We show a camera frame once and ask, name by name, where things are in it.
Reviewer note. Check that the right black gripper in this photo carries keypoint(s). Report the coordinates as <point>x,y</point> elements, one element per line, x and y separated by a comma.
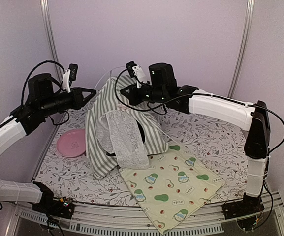
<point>134,98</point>

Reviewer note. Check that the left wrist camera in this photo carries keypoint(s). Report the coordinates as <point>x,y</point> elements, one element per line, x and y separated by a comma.
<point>69,76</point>

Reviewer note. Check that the floral table cloth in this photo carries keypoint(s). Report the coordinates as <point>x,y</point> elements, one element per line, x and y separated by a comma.
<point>217,144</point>

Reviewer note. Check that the right aluminium frame post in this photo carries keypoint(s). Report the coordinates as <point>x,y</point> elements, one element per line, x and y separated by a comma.
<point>243,45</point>

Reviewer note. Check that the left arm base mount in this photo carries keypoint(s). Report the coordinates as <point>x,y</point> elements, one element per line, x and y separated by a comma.
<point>63,208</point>

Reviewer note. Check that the aluminium frame post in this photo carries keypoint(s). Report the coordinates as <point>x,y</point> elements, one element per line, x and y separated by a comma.
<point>45,11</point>
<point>243,45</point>

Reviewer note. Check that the left aluminium frame post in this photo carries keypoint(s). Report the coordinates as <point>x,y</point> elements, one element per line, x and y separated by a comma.
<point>45,11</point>

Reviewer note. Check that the striped fabric pet tent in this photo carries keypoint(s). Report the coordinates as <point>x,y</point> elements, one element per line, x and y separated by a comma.
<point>119,136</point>

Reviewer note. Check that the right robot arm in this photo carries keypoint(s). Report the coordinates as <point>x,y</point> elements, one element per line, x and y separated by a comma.
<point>252,118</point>

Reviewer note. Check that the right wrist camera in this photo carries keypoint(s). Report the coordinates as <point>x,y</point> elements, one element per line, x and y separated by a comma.
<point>136,72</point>

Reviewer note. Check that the avocado print cushion mat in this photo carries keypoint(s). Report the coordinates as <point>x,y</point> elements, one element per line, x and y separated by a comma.
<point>175,185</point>

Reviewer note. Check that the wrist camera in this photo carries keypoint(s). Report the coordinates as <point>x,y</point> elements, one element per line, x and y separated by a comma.
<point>69,76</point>
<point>136,72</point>

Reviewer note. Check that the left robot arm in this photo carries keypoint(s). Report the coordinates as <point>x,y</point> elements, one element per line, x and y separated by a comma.
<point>21,122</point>

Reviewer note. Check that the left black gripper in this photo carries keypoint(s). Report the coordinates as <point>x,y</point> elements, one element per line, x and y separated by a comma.
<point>78,100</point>

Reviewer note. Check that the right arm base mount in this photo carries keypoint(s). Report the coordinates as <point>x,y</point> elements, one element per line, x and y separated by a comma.
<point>248,210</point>

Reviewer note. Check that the pink round plate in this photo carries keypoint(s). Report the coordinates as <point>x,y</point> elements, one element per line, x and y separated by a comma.
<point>71,144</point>

